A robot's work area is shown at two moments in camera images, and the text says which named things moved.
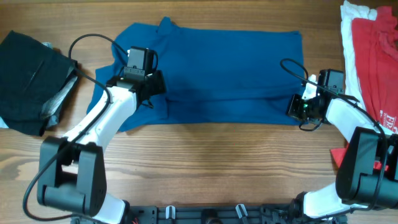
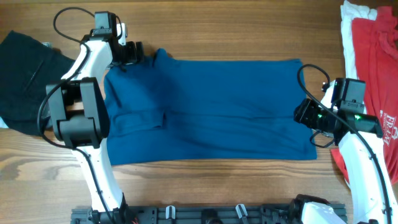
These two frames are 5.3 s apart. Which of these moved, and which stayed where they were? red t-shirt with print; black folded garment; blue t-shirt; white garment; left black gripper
Moved: blue t-shirt; left black gripper
Stayed: black folded garment; red t-shirt with print; white garment
